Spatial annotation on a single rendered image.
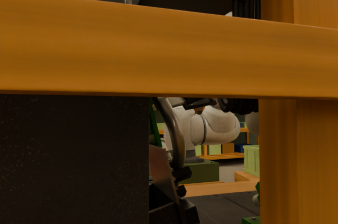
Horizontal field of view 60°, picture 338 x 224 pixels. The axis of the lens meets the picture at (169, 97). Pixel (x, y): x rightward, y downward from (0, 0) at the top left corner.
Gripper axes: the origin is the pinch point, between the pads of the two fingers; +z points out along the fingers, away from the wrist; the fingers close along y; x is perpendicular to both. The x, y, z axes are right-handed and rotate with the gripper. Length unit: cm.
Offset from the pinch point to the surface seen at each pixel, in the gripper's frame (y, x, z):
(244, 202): -33.6, 18.4, -18.5
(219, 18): 33.4, 21.9, 5.0
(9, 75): 32.4, 23.1, 26.5
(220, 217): -24.3, 22.6, -5.6
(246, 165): -110, -27, -71
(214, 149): -481, -264, -246
